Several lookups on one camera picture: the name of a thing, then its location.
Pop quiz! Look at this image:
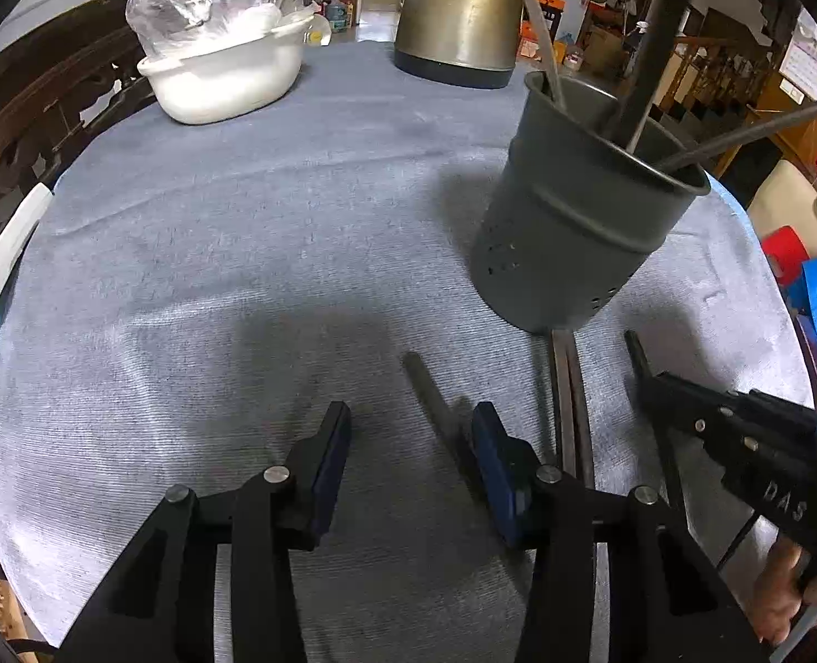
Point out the person's right hand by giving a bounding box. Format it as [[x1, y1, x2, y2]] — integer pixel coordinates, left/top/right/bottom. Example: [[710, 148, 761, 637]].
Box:
[[746, 534, 817, 646]]

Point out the grey table cloth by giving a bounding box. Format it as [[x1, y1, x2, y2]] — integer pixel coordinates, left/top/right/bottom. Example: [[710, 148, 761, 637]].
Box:
[[0, 44, 813, 661]]

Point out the red plastic child chair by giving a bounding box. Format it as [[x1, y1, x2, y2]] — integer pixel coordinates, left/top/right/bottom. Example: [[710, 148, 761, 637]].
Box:
[[761, 226, 809, 287]]

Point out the grey metal utensil cup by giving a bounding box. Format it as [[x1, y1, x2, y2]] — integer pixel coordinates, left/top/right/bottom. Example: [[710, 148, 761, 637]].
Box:
[[470, 70, 710, 334]]

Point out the beige sofa armrest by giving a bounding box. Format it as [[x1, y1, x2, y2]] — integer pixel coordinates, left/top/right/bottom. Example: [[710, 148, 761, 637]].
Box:
[[747, 160, 817, 259]]

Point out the white plastic bowl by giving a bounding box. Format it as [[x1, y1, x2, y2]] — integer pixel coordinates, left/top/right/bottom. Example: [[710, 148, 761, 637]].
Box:
[[137, 14, 332, 126]]

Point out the brass electric kettle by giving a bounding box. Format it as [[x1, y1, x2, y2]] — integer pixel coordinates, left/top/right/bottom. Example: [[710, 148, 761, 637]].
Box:
[[394, 0, 524, 88]]

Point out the dark dining table far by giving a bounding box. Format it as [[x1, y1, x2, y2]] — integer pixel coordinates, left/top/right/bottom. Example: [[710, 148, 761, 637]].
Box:
[[520, 0, 566, 42]]

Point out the dark carved wooden sideboard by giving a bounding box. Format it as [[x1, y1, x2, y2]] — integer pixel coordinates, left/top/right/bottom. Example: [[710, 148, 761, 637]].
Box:
[[0, 0, 152, 238]]

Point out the pink wall calendar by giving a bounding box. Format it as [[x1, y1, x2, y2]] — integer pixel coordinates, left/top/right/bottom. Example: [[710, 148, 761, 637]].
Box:
[[779, 9, 817, 101]]

